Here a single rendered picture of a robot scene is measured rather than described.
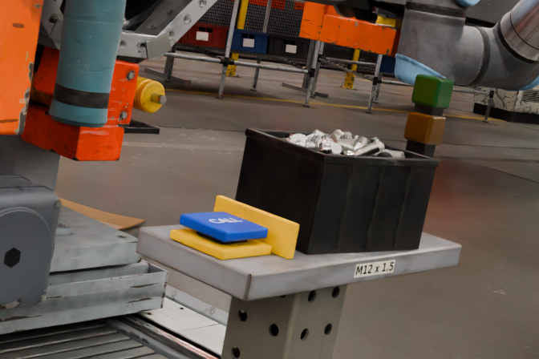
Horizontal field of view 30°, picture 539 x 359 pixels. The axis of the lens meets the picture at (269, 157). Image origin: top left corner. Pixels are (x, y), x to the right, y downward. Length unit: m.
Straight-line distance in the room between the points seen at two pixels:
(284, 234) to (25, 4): 0.38
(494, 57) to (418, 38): 0.13
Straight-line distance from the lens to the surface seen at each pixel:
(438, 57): 1.48
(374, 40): 5.75
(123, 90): 1.74
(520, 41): 1.52
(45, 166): 1.88
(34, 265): 1.43
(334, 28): 5.93
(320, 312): 1.20
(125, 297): 1.92
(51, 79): 1.69
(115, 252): 1.91
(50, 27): 1.63
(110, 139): 1.74
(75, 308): 1.85
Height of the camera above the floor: 0.72
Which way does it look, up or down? 9 degrees down
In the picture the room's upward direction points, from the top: 11 degrees clockwise
